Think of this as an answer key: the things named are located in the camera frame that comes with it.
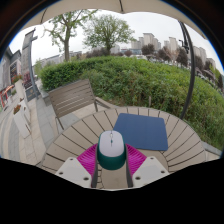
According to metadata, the white and teal computer mouse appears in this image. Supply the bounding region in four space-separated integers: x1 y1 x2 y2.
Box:
96 130 127 171

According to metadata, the bushy round-crowned tree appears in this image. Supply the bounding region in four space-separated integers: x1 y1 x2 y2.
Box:
83 13 136 56

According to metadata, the green hedge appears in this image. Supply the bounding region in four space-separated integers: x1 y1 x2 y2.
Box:
39 55 224 151

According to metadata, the tall dark sign pillar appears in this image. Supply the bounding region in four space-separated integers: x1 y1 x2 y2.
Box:
20 28 39 101

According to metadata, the beige patio umbrella canopy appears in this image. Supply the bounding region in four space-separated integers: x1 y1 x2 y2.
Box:
23 0 208 39

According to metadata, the white planter box with flowers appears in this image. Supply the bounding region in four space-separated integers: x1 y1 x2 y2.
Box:
12 104 32 139

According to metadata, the group of high-rise buildings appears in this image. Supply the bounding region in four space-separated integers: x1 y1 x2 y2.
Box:
129 32 223 88

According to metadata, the dark curved umbrella pole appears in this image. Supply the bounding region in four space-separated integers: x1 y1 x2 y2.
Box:
178 20 196 120

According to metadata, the blue rectangular mouse pad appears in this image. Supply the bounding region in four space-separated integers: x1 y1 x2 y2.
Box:
113 112 169 152

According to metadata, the grey slatted outdoor chair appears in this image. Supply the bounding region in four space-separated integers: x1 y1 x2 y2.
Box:
47 78 116 131

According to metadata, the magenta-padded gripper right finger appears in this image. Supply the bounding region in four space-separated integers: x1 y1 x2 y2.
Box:
125 143 170 189

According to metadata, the sparse-leaved tree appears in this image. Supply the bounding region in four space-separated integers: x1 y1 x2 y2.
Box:
43 9 99 63

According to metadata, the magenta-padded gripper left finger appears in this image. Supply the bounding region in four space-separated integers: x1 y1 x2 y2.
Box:
55 143 100 189

